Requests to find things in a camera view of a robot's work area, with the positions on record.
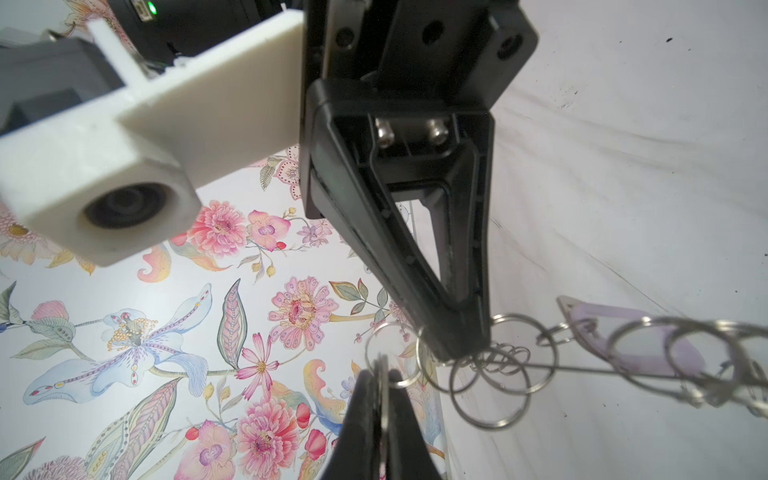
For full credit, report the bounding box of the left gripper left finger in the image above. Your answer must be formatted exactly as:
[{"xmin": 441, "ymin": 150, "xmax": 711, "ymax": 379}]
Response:
[{"xmin": 321, "ymin": 370, "xmax": 381, "ymax": 480}]

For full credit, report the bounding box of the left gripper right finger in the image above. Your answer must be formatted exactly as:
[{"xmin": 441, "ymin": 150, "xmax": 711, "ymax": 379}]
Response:
[{"xmin": 385, "ymin": 387, "xmax": 441, "ymax": 480}]

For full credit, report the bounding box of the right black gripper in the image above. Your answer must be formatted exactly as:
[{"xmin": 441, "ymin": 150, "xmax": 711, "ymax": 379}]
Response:
[{"xmin": 300, "ymin": 1, "xmax": 539, "ymax": 361}]

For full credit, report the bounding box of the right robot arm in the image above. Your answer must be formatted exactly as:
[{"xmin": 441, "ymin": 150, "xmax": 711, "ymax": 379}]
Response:
[{"xmin": 111, "ymin": 1, "xmax": 538, "ymax": 361}]

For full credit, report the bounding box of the lilac key head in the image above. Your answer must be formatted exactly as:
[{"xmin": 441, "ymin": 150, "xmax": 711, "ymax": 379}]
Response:
[{"xmin": 557, "ymin": 295, "xmax": 705, "ymax": 377}]

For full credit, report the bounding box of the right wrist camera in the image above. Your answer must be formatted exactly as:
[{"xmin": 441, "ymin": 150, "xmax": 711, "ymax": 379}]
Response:
[{"xmin": 1, "ymin": 9, "xmax": 305, "ymax": 266}]

